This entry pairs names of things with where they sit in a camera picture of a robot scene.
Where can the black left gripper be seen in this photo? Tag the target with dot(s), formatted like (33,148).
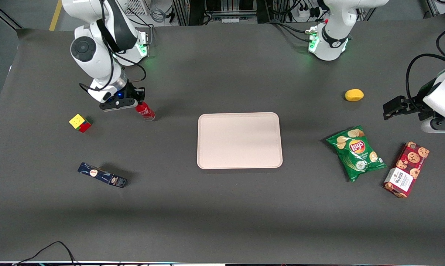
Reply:
(414,103)

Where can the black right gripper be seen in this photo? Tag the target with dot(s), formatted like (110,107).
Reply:
(130,92)

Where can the red coke bottle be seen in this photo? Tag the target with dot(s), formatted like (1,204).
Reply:
(146,112)

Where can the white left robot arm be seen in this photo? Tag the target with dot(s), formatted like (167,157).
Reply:
(333,44)

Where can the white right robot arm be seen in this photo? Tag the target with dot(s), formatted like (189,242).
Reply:
(96,55)

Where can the white plastic tray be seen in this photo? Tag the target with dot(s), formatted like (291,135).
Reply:
(239,140)

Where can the yellow lemon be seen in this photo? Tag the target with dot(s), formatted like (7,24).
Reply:
(354,95)

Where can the red Walkers cookie box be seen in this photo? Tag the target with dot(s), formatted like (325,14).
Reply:
(407,170)

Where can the multicoloured Rubik's cube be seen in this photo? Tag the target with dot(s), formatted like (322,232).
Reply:
(79,122)

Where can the green Lay's chip bag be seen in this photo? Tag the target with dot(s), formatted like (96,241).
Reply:
(357,153)

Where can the long narrow snack box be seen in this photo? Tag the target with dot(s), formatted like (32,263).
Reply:
(102,175)

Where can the white perforated box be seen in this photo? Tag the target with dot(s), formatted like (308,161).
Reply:
(137,6)

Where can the dark metal equipment rack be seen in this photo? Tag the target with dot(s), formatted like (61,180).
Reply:
(192,11)

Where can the white power strip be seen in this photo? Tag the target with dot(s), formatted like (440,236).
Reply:
(304,13)

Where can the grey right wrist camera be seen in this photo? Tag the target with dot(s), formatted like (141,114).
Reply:
(115,104)

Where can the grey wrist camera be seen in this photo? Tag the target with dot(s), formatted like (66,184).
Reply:
(440,126)
(115,104)

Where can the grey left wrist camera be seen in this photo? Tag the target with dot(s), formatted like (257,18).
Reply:
(440,126)

